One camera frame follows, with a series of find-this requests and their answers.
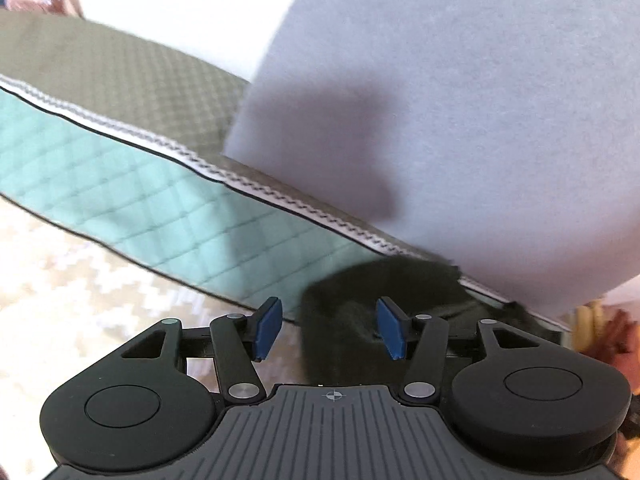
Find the beige zigzag bed sheet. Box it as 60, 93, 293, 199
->
0, 196, 312, 480

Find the dark green knit sweater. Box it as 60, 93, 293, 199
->
297, 253, 557, 390

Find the teal quilted pillow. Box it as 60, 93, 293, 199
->
0, 8, 574, 334

